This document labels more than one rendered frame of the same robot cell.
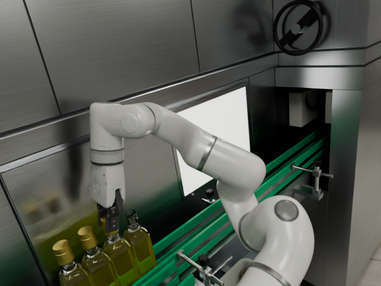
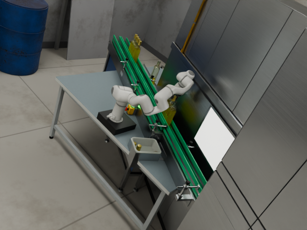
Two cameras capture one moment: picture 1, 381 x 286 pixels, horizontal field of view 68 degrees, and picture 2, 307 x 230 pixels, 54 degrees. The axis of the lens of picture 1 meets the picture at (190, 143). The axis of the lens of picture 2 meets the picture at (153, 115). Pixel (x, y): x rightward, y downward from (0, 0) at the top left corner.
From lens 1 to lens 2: 2.32 m
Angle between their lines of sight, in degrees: 86
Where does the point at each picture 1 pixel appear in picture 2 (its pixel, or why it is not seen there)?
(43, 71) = (207, 62)
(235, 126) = (221, 150)
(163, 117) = (187, 85)
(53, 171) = not seen: hidden behind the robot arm
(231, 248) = (168, 153)
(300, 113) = not seen: hidden behind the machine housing
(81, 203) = (186, 96)
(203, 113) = (218, 123)
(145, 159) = (198, 108)
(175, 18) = (240, 83)
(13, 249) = not seen: hidden behind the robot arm
